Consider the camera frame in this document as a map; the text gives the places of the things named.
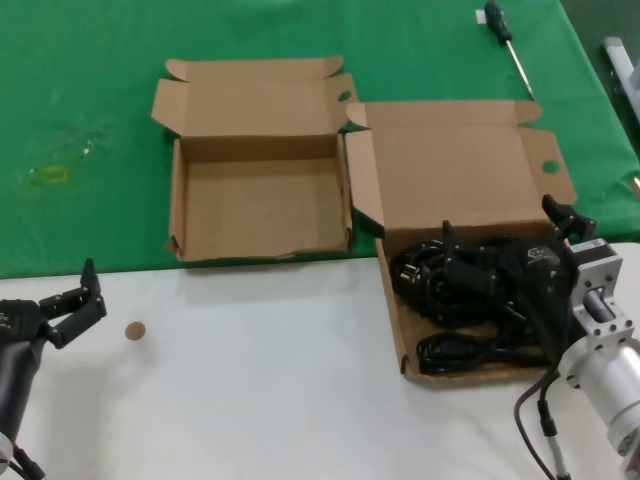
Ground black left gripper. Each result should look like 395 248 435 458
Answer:
0 258 108 437

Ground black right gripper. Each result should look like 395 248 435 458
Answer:
442 194 596 364

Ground brown cardboard box with round hole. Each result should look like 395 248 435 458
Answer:
344 99 579 385

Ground empty-type brown cardboard box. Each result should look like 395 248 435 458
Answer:
151 55 359 263

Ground grey white metal profile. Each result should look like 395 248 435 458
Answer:
602 35 640 121

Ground green tablecloth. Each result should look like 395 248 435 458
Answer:
0 0 640 280

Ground right arm cable with connector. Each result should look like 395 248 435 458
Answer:
513 367 574 480

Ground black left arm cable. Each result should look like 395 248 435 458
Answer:
8 442 46 480

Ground green handled screwdriver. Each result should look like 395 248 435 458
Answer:
483 0 536 100

